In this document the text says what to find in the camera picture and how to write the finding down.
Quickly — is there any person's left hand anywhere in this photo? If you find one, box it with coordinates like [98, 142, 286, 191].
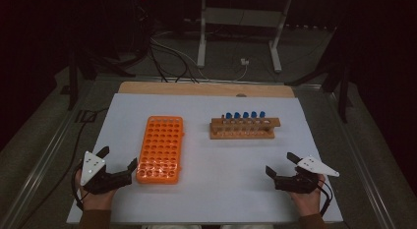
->
[74, 171, 117, 211]

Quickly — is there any right hand-held gripper black cable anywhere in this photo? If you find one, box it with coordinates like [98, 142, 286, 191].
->
[316, 182, 334, 217]

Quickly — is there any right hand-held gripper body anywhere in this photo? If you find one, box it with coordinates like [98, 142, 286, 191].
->
[273, 155, 340, 195]

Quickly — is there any bundle of black cables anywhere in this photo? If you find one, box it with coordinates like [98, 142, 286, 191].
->
[149, 38, 200, 85]

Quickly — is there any hand-held gripper black cable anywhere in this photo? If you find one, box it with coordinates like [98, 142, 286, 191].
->
[71, 161, 85, 211]
[316, 182, 334, 217]

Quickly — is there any person's right hand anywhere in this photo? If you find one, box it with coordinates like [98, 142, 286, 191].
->
[288, 174, 327, 217]

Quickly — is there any black tripod stand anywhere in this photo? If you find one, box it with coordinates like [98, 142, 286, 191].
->
[284, 26, 354, 124]
[67, 48, 137, 111]

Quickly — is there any blue-capped test tube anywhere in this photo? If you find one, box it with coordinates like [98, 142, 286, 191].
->
[258, 110, 268, 135]
[233, 111, 242, 136]
[250, 110, 259, 136]
[241, 111, 251, 136]
[224, 111, 233, 136]

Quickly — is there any wooden test tube rack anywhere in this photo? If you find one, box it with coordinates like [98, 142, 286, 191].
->
[208, 116, 282, 141]

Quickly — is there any orange plastic test tube rack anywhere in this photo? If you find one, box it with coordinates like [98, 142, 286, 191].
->
[135, 115, 185, 185]

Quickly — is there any left hand-held gripper black cable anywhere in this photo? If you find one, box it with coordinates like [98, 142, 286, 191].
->
[71, 161, 85, 211]

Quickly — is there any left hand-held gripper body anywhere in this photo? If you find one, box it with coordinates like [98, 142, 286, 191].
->
[80, 150, 133, 196]

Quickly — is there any long black floor cable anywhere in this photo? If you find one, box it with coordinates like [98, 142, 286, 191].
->
[18, 107, 109, 229]

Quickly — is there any white cable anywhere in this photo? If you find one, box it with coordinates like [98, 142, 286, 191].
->
[231, 63, 249, 83]

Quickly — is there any grey metal stand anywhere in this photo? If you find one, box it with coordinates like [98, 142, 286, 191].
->
[196, 0, 293, 74]

